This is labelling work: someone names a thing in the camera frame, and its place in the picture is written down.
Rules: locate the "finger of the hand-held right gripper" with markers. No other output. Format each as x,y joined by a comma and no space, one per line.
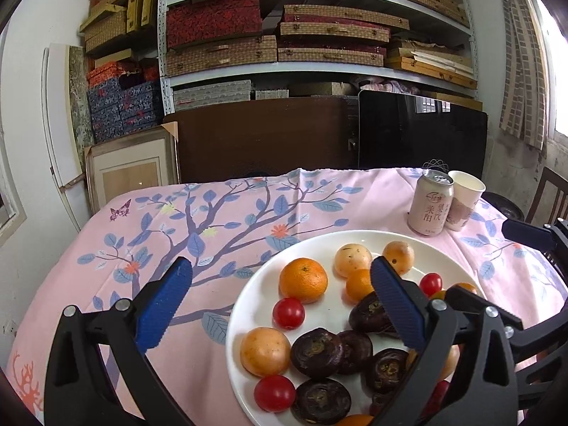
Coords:
528,230
468,304

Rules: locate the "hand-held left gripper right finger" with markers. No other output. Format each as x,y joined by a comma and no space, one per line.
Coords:
397,304

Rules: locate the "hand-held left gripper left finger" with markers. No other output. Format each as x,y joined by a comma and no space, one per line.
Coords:
164,301

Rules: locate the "small orange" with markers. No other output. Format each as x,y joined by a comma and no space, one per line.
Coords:
355,420
465,287
358,285
437,295

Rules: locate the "dark brown water chestnut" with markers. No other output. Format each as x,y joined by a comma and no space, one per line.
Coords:
321,400
386,368
358,350
370,315
316,353

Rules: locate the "red cherry tomato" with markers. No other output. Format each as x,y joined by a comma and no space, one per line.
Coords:
437,395
288,313
431,284
274,392

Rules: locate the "pale yellow round fruit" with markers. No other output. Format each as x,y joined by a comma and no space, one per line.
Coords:
398,256
265,350
353,260
451,359

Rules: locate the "white round plate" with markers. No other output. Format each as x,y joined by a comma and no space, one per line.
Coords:
257,301

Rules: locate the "large mandarin orange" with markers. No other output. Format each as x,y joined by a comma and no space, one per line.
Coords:
303,280

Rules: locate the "dark wooden chair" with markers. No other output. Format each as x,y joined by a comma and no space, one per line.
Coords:
543,195

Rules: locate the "printed paper cup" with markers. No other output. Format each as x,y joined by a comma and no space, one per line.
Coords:
466,204

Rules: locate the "pink printed tablecloth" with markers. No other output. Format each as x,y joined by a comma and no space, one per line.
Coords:
155,230

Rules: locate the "pink drink can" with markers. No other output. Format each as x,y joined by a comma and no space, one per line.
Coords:
430,206

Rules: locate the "framed picture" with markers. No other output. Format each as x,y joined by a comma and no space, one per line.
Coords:
131,173

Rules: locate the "large black screen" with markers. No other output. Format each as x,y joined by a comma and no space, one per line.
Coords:
412,133

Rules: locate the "bright white framed window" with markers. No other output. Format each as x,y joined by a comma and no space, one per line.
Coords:
554,66

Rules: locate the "checked beige curtain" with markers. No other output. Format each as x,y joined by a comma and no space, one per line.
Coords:
523,62

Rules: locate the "grey framed window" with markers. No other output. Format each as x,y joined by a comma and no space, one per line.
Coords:
9,204

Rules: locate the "stack of flat yellow boxes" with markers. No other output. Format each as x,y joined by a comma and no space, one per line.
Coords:
430,66

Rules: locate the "dark brown wooden board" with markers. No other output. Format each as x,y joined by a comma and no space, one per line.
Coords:
262,137

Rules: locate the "stack of blue floral boxes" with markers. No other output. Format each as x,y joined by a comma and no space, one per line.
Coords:
124,111

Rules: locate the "pink cloth bundle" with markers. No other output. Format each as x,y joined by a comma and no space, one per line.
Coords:
384,85

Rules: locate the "stack of grey patterned boxes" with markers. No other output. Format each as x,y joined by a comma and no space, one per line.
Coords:
213,94

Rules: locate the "white board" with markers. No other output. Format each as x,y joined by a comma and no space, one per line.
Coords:
60,111

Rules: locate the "mottled stone slab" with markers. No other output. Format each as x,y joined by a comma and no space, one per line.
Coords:
82,97

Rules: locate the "dark maroon box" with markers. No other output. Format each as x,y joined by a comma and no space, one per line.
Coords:
140,73

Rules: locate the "small grey patterned box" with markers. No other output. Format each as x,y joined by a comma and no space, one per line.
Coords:
271,94

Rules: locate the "orange red patterned box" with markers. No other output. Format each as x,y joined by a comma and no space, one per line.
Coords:
102,75

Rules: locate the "stack of woven straw boxes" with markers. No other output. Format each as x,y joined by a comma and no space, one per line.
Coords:
222,55
337,35

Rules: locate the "white metal shelf rack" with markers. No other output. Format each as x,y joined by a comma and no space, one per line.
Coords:
163,31

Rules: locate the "large red patterned box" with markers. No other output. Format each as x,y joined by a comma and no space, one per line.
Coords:
213,22

